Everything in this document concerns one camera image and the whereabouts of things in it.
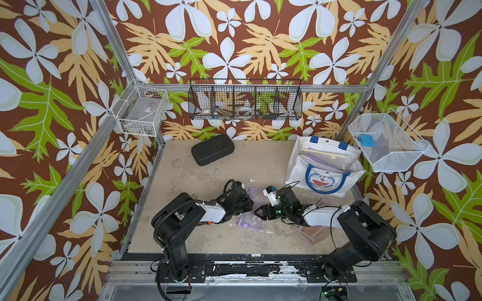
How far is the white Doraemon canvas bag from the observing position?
84cm

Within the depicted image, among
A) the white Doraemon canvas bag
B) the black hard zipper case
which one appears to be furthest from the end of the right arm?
the black hard zipper case

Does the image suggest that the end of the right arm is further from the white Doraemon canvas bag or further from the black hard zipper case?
the black hard zipper case

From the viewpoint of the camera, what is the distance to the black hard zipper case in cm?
108

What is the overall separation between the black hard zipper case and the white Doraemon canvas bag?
41cm
